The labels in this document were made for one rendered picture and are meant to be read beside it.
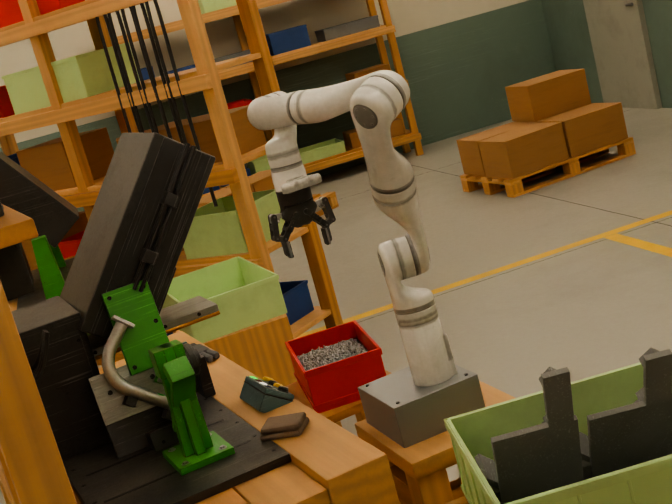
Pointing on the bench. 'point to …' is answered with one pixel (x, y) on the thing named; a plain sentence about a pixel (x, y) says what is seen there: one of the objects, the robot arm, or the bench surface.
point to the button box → (261, 397)
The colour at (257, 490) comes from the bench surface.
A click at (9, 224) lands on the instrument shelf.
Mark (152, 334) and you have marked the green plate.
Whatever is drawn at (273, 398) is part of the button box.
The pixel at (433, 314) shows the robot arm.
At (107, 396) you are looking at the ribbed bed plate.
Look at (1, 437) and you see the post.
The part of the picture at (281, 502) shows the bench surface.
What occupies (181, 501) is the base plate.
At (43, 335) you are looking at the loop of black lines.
